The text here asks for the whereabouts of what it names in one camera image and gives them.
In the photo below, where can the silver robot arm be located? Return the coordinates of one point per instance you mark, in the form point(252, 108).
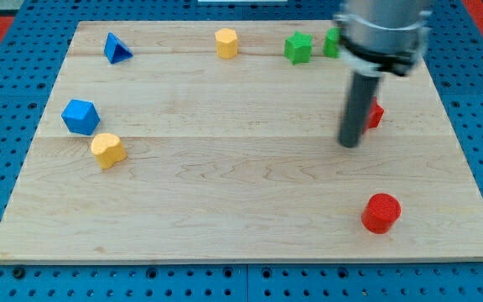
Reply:
point(383, 36)

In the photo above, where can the wooden board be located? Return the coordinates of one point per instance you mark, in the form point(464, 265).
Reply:
point(235, 161)

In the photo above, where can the yellow hexagon block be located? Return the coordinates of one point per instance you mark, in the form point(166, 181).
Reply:
point(226, 43)

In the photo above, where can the green star block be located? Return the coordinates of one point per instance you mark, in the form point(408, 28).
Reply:
point(298, 48)

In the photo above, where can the yellow heart block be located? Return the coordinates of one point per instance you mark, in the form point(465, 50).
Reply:
point(108, 149)

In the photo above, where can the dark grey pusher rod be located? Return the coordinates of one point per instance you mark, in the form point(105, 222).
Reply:
point(357, 107)

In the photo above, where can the red star block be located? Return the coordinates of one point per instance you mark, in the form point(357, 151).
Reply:
point(375, 115)

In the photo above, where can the red cylinder block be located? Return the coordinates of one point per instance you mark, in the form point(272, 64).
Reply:
point(380, 213)

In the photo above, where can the blue triangle block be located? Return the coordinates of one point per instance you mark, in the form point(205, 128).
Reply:
point(116, 50)

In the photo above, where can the blue cube block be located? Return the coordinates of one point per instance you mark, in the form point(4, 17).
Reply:
point(80, 117)

